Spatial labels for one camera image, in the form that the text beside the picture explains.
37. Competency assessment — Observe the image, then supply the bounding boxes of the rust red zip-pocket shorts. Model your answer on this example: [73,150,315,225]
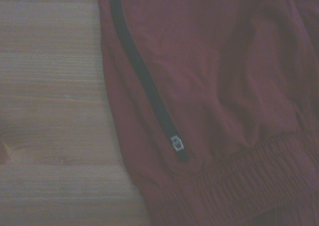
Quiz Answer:
[97,0,319,226]

